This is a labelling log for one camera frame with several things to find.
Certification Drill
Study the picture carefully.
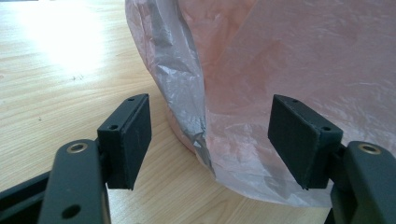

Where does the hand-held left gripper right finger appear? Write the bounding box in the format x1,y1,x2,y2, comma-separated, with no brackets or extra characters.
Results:
268,94,344,190

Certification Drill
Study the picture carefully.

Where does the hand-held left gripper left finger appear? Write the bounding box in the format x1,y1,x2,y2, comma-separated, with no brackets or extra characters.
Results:
97,93,152,190

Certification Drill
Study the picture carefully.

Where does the pink plastic bag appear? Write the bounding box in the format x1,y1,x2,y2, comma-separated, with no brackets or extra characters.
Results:
125,0,396,209

